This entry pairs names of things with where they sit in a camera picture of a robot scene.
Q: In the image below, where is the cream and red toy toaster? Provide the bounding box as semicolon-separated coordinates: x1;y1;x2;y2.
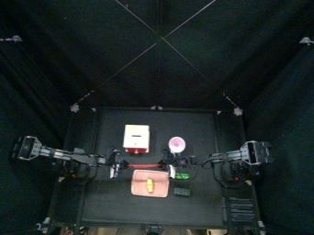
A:
123;124;152;154

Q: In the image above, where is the yellow toy corn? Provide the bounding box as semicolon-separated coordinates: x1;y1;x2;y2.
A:
146;178;157;194

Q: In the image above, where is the pink cutting board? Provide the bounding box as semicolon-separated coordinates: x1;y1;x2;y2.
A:
130;169;172;198

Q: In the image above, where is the pink toy cup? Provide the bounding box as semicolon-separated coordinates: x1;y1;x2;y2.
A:
168;136;188;154

